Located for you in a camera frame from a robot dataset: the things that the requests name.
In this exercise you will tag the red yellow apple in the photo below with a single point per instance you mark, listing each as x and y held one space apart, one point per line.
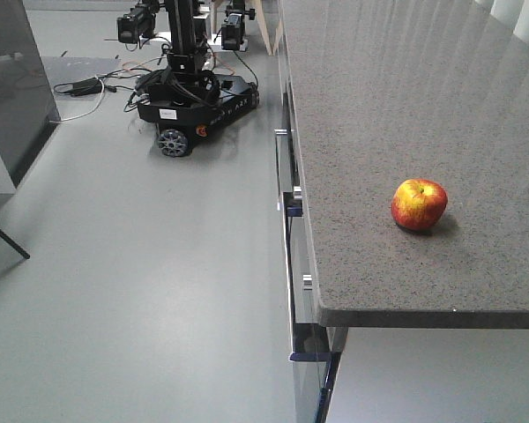
418 204

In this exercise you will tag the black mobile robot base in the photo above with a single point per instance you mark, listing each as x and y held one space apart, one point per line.
185 99

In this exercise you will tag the wooden easel legs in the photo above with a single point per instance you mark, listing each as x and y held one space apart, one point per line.
266 16

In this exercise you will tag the grey stone kitchen counter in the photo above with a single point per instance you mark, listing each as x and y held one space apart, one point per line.
428 326

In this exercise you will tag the dark grey cabinet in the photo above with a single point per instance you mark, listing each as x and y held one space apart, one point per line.
27 106

